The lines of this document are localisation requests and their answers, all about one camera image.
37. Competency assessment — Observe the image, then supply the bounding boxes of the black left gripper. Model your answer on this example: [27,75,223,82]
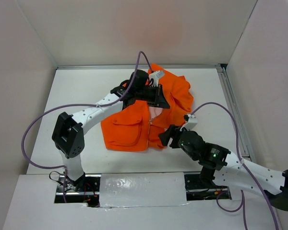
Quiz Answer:
[135,83,170,109]

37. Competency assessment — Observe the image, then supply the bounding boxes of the orange jacket with pink lining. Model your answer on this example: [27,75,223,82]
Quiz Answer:
[101,63,194,152]

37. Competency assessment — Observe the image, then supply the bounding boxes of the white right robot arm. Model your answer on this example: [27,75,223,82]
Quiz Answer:
[158,125,288,211]

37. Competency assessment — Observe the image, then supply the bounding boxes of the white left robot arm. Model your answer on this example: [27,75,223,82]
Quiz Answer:
[52,69,170,191]

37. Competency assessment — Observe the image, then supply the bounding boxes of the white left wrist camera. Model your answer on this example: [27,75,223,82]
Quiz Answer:
[149,70,165,86]

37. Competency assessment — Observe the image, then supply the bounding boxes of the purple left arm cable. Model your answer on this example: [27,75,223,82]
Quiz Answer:
[21,50,154,204]

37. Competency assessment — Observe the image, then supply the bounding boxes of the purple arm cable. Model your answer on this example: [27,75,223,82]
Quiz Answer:
[21,50,154,204]
[191,102,280,230]

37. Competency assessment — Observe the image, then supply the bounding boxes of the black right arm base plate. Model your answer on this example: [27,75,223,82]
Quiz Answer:
[184,172,231,201]

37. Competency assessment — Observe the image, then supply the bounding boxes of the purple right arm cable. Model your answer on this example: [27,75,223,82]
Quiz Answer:
[191,102,280,230]

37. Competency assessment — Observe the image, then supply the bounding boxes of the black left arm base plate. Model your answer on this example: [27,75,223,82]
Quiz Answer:
[54,174,101,208]

